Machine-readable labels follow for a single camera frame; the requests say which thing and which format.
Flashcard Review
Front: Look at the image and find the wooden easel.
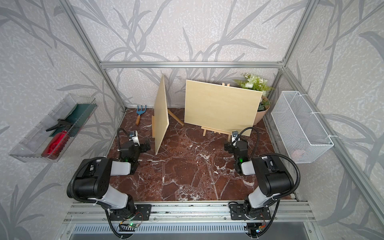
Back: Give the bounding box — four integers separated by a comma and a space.
199, 83, 232, 136
152, 109, 185, 138

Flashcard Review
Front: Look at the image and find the plywood board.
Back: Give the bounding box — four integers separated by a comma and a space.
185, 80, 263, 132
153, 75, 169, 155

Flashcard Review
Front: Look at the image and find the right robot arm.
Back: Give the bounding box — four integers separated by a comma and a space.
224, 141, 301, 221

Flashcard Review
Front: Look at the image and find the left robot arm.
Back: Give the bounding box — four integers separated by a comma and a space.
67, 141, 152, 221

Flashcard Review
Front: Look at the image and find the blue garden hand rake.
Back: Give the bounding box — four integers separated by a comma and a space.
136, 105, 147, 126

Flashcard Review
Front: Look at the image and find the green sheet in tray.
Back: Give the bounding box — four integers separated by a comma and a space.
50, 104, 97, 138

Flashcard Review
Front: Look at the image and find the potted plant with flowers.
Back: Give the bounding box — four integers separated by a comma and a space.
234, 72, 274, 126

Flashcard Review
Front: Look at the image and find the red spray bottle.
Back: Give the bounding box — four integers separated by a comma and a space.
41, 119, 73, 160

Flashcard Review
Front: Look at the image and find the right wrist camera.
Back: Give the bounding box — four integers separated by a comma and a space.
232, 131, 239, 142

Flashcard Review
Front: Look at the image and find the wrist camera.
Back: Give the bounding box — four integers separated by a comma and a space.
129, 131, 140, 146
232, 131, 239, 142

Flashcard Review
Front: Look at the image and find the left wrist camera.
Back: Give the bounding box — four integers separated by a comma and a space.
129, 131, 140, 146

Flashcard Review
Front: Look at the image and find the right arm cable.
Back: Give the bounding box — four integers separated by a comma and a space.
238, 126, 301, 239

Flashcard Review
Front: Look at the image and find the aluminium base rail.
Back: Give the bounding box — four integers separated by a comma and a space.
56, 200, 323, 240

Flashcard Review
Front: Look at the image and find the white wire mesh basket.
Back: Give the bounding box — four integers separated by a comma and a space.
272, 91, 334, 164

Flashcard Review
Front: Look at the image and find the clear plastic wall tray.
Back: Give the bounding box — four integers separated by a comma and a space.
9, 94, 98, 163

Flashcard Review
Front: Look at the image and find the aluminium cage frame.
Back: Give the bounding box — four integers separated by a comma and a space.
59, 1, 384, 224

